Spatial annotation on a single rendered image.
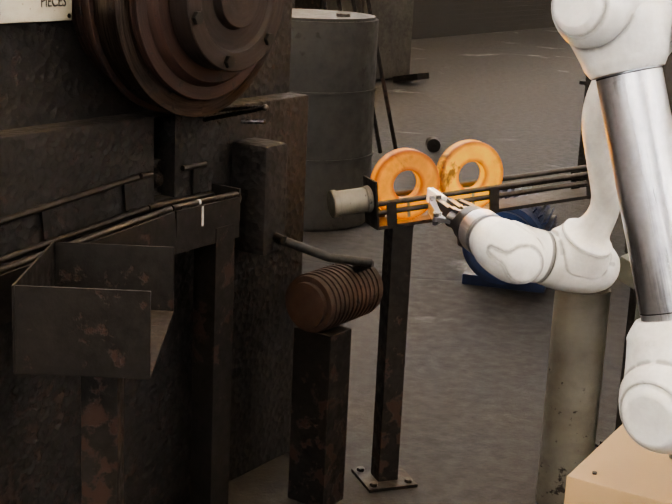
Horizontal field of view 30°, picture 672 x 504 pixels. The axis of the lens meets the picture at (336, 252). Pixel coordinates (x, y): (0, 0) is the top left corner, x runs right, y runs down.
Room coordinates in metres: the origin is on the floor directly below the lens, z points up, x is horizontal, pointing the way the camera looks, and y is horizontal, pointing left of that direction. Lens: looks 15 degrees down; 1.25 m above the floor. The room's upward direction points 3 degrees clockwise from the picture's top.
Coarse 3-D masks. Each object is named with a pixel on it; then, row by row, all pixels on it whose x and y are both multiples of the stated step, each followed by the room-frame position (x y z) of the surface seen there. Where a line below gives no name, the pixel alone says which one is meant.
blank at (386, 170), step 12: (384, 156) 2.70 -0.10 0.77; (396, 156) 2.68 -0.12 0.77; (408, 156) 2.69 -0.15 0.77; (420, 156) 2.70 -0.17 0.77; (384, 168) 2.67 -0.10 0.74; (396, 168) 2.68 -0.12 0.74; (408, 168) 2.69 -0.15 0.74; (420, 168) 2.70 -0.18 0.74; (432, 168) 2.71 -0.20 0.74; (384, 180) 2.67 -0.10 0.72; (420, 180) 2.71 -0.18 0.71; (432, 180) 2.71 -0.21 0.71; (384, 192) 2.67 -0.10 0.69; (420, 192) 2.70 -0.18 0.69; (408, 204) 2.69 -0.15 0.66; (408, 216) 2.69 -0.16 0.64
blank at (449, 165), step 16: (464, 144) 2.74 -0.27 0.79; (480, 144) 2.75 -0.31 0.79; (448, 160) 2.73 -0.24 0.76; (464, 160) 2.74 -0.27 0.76; (480, 160) 2.75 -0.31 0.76; (496, 160) 2.77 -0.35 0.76; (448, 176) 2.73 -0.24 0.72; (480, 176) 2.78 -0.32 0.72; (496, 176) 2.77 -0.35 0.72; (480, 192) 2.75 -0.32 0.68
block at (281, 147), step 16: (240, 144) 2.61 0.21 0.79; (256, 144) 2.59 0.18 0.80; (272, 144) 2.60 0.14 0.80; (240, 160) 2.60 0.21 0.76; (256, 160) 2.58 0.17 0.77; (272, 160) 2.58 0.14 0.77; (240, 176) 2.60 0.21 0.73; (256, 176) 2.58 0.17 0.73; (272, 176) 2.58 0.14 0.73; (256, 192) 2.58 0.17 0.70; (272, 192) 2.58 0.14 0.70; (240, 208) 2.60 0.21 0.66; (256, 208) 2.58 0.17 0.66; (272, 208) 2.59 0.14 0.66; (240, 224) 2.60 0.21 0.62; (256, 224) 2.58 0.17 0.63; (272, 224) 2.59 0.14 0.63; (240, 240) 2.60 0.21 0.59; (256, 240) 2.58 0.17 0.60; (272, 240) 2.59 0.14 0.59
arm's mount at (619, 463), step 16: (624, 432) 2.04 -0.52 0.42; (608, 448) 1.97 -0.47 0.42; (624, 448) 1.97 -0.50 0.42; (640, 448) 1.97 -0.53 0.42; (592, 464) 1.90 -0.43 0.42; (608, 464) 1.90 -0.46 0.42; (624, 464) 1.90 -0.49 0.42; (640, 464) 1.91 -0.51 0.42; (656, 464) 1.91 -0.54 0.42; (576, 480) 1.84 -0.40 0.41; (592, 480) 1.84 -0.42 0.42; (608, 480) 1.84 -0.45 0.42; (624, 480) 1.84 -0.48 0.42; (640, 480) 1.85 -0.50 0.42; (656, 480) 1.85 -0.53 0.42; (576, 496) 1.84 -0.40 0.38; (592, 496) 1.83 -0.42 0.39; (608, 496) 1.82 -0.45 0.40; (624, 496) 1.80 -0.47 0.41; (640, 496) 1.79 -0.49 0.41; (656, 496) 1.79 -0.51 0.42
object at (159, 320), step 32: (64, 256) 2.02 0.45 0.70; (96, 256) 2.02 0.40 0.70; (128, 256) 2.02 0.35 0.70; (160, 256) 2.02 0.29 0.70; (32, 288) 1.76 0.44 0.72; (64, 288) 1.76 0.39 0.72; (96, 288) 1.76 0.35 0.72; (128, 288) 2.02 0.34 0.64; (160, 288) 2.02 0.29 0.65; (32, 320) 1.76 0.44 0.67; (64, 320) 1.76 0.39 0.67; (96, 320) 1.76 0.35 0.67; (128, 320) 1.76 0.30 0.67; (160, 320) 1.97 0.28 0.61; (32, 352) 1.76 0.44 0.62; (64, 352) 1.76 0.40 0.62; (96, 352) 1.76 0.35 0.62; (128, 352) 1.76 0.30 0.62; (96, 384) 1.88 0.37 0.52; (96, 416) 1.88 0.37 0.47; (96, 448) 1.88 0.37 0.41; (96, 480) 1.88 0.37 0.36
